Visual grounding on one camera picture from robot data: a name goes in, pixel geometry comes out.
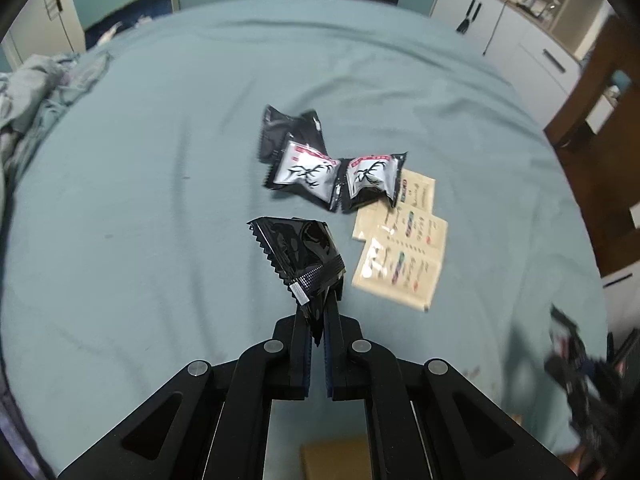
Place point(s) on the beige sachet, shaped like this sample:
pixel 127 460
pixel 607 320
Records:
pixel 417 190
pixel 400 272
pixel 415 230

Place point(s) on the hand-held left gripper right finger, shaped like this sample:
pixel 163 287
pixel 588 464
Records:
pixel 327 365

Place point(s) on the white wardrobe door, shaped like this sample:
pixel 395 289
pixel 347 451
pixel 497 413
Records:
pixel 45 15

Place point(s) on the black hanging utensil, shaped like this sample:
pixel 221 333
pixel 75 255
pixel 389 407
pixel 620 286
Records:
pixel 469 17

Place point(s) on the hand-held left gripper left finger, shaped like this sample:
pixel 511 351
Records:
pixel 306 365

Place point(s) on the teal bed sheet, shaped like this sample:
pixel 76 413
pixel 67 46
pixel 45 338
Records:
pixel 150 210

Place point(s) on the black snack packet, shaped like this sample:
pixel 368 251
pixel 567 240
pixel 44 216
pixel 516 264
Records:
pixel 300 255
pixel 285 127

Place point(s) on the white cabinet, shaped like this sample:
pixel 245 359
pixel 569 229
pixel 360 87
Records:
pixel 520 50

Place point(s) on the dark framed picture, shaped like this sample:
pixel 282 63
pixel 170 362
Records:
pixel 130 15

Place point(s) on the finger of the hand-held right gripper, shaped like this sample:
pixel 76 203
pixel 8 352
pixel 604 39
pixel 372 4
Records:
pixel 565 330

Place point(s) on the crumpled grey blanket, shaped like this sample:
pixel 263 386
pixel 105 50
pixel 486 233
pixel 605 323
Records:
pixel 35 100

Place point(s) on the cardboard box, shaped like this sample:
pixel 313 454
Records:
pixel 335 460

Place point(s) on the silver antler print snack packet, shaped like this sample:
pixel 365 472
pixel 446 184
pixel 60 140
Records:
pixel 370 177
pixel 305 172

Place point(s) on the dark wooden furniture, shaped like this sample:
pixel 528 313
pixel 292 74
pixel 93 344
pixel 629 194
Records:
pixel 595 175

